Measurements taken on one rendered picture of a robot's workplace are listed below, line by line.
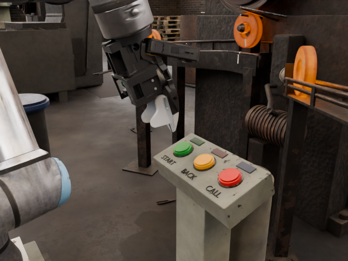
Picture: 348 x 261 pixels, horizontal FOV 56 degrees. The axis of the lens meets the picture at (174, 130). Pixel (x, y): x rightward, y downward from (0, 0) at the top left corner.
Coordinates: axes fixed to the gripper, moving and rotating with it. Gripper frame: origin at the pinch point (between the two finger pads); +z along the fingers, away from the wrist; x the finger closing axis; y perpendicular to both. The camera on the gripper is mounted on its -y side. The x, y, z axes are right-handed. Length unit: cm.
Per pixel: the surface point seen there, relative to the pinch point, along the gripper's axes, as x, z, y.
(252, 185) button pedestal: 19.2, 6.8, -1.1
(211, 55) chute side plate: -81, 23, -68
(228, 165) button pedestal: 11.9, 6.8, -2.3
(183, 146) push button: 0.3, 5.6, -0.2
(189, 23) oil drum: -310, 62, -207
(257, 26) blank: -53, 10, -76
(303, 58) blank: -11, 10, -52
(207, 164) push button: 9.1, 5.9, 0.4
